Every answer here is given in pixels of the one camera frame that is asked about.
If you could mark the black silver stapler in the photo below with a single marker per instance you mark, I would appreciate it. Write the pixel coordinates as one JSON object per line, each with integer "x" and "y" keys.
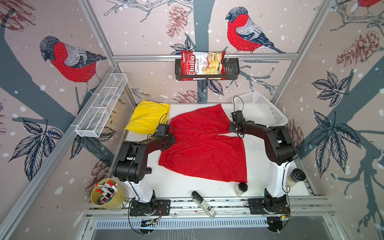
{"x": 198, "y": 199}

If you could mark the black wire wall basket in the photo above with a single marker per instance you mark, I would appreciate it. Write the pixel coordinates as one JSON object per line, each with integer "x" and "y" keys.
{"x": 228, "y": 70}

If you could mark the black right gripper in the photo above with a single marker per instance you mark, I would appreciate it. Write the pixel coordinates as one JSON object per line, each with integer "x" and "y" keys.
{"x": 231, "y": 124}

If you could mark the white mesh wall shelf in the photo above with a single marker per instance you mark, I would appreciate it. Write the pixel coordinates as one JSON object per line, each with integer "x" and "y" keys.
{"x": 99, "y": 112}

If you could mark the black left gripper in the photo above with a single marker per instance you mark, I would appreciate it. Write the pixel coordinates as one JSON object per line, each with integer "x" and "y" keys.
{"x": 173, "y": 140}

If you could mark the yellow shorts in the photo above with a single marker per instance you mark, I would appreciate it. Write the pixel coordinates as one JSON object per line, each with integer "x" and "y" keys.
{"x": 147, "y": 116}

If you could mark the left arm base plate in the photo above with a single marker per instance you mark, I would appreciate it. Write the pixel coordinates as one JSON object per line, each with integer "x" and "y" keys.
{"x": 153, "y": 208}

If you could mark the white black-capped bottle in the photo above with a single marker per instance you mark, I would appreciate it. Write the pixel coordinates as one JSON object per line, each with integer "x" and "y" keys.
{"x": 296, "y": 176}

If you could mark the red shorts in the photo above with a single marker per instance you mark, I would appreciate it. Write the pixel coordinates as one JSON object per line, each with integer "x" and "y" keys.
{"x": 203, "y": 148}

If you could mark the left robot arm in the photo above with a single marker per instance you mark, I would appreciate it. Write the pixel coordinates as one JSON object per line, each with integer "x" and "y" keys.
{"x": 130, "y": 167}

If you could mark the white perforated plastic basket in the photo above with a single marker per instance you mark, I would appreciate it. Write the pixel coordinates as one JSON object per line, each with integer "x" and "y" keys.
{"x": 257, "y": 108}

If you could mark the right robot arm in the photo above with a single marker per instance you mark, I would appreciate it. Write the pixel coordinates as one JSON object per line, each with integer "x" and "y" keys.
{"x": 280, "y": 151}

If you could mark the red cassava chips bag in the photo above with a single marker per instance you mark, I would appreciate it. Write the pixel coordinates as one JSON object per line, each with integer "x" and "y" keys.
{"x": 202, "y": 63}

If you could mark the small black-lidded jar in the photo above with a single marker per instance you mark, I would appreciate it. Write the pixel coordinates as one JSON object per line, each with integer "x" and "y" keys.
{"x": 241, "y": 188}

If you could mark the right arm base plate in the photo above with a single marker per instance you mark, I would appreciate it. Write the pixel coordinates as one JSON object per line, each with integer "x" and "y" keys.
{"x": 271, "y": 206}

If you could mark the yellow cup of markers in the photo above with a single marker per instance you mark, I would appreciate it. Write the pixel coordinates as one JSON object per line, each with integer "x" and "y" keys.
{"x": 109, "y": 194}

